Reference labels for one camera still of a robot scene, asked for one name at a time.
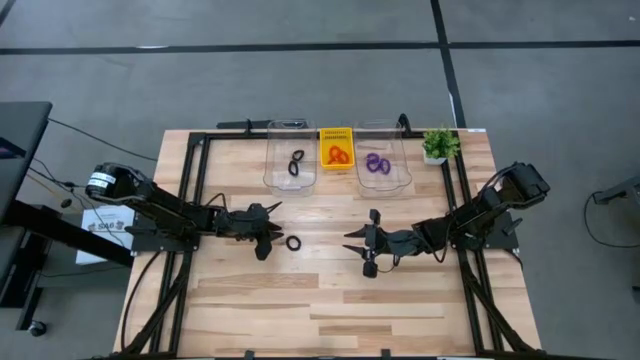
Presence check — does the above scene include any clear plastic bin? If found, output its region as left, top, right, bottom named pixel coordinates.
left=263, top=118, right=319, bottom=197
left=353, top=118, right=414, bottom=197

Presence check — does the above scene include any black metal table frame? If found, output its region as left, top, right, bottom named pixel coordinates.
left=114, top=117, right=544, bottom=360

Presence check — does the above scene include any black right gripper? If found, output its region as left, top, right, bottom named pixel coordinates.
left=342, top=209, right=419, bottom=279

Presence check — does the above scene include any black floor cable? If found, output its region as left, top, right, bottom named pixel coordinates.
left=582, top=189, right=640, bottom=250
left=47, top=117, right=159, bottom=164

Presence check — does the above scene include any white paper sheet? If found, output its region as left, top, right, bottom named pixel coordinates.
left=75, top=204, right=136, bottom=266

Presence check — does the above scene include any yellow plastic basket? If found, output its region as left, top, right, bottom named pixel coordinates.
left=319, top=127, right=355, bottom=171

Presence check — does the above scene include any green plant in white pot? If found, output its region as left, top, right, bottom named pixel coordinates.
left=422, top=127, right=461, bottom=166

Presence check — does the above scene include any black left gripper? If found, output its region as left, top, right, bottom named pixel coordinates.
left=215, top=201, right=285, bottom=262

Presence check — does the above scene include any black desk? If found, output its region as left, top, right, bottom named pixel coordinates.
left=0, top=101, right=134, bottom=331

